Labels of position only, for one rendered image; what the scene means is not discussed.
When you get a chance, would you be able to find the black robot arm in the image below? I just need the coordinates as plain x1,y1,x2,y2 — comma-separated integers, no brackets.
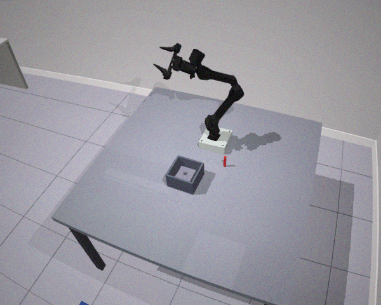
171,49,244,141

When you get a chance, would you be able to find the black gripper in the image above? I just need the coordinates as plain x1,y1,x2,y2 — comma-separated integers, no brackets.
153,43,187,80

